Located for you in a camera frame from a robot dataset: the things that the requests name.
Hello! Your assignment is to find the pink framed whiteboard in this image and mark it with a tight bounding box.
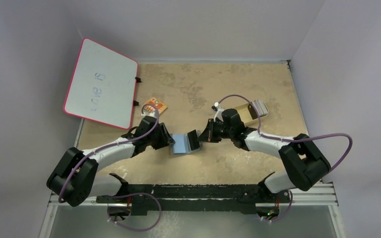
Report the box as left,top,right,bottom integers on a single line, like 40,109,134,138
63,38,138,129

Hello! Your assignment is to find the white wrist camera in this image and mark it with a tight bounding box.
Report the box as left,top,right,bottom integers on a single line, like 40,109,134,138
211,102,224,121
141,105,159,117

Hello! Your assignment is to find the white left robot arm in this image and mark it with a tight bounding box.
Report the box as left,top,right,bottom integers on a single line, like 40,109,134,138
46,116,175,207

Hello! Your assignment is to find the orange circuit board card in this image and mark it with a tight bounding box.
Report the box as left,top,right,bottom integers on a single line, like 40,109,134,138
144,97,167,114

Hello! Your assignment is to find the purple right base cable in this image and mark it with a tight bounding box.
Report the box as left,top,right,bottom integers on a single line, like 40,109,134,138
260,188,293,224

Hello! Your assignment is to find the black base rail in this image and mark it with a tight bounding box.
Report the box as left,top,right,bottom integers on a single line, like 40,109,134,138
96,176,291,217

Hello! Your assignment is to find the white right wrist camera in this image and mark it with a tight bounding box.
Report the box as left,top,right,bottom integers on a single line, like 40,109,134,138
211,102,224,121

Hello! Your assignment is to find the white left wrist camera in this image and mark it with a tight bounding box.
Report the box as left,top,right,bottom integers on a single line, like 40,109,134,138
141,105,159,117

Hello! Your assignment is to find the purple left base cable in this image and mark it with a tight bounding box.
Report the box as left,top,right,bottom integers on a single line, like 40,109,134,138
107,192,163,233

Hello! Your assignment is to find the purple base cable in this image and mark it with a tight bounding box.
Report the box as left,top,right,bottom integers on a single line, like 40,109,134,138
107,192,163,233
260,188,293,224

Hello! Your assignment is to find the beige oval tray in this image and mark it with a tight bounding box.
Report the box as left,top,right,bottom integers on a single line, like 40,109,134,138
234,103,259,126

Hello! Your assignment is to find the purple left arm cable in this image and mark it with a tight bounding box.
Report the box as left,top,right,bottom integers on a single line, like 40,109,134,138
58,104,160,204

